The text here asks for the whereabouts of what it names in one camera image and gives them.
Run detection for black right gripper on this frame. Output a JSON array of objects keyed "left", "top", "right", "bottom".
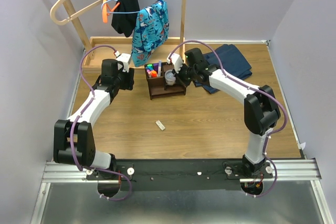
[{"left": 171, "top": 62, "right": 196, "bottom": 88}]

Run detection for black hanging garment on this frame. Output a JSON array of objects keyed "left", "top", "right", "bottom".
[{"left": 111, "top": 0, "right": 140, "bottom": 37}]

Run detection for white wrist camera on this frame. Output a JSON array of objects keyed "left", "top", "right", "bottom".
[
  {"left": 114, "top": 51, "right": 132, "bottom": 72},
  {"left": 166, "top": 53, "right": 184, "bottom": 73}
]

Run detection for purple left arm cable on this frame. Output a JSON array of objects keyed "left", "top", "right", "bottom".
[{"left": 69, "top": 44, "right": 133, "bottom": 201}]

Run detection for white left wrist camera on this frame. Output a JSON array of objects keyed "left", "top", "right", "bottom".
[{"left": 114, "top": 51, "right": 132, "bottom": 72}]

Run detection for wooden clothes rack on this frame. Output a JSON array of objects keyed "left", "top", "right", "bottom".
[{"left": 72, "top": 0, "right": 186, "bottom": 59}]

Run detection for clear paper clip jar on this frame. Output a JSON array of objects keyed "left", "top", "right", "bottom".
[{"left": 164, "top": 70, "right": 176, "bottom": 86}]

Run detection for dark wooden desk organizer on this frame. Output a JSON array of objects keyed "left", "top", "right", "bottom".
[{"left": 144, "top": 62, "right": 186, "bottom": 100}]

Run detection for folded blue jeans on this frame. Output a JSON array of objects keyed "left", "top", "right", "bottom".
[{"left": 193, "top": 44, "right": 253, "bottom": 94}]

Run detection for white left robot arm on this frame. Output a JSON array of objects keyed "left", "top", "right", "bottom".
[{"left": 53, "top": 54, "right": 134, "bottom": 179}]

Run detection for blue patterned shorts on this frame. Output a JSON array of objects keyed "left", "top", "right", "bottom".
[{"left": 131, "top": 0, "right": 170, "bottom": 67}]

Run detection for white eraser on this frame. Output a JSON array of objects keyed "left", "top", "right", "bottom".
[{"left": 155, "top": 120, "right": 166, "bottom": 131}]

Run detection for aluminium frame rail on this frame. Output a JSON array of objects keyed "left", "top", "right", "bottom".
[{"left": 31, "top": 158, "right": 333, "bottom": 223}]

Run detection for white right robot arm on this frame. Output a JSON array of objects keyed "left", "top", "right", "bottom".
[{"left": 167, "top": 48, "right": 280, "bottom": 178}]

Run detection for black highlighter green cap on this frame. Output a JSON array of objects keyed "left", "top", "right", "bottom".
[{"left": 147, "top": 64, "right": 154, "bottom": 71}]

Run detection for black highlighter orange cap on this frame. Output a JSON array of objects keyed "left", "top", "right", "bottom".
[{"left": 151, "top": 70, "right": 158, "bottom": 78}]

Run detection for black highlighter purple cap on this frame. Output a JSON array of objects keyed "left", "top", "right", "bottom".
[{"left": 153, "top": 63, "right": 158, "bottom": 71}]

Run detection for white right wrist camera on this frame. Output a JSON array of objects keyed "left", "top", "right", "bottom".
[{"left": 166, "top": 53, "right": 184, "bottom": 73}]

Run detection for white marker lavender cap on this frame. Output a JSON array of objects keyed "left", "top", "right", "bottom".
[{"left": 157, "top": 60, "right": 162, "bottom": 77}]

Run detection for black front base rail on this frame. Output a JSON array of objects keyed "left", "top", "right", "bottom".
[{"left": 87, "top": 159, "right": 273, "bottom": 195}]

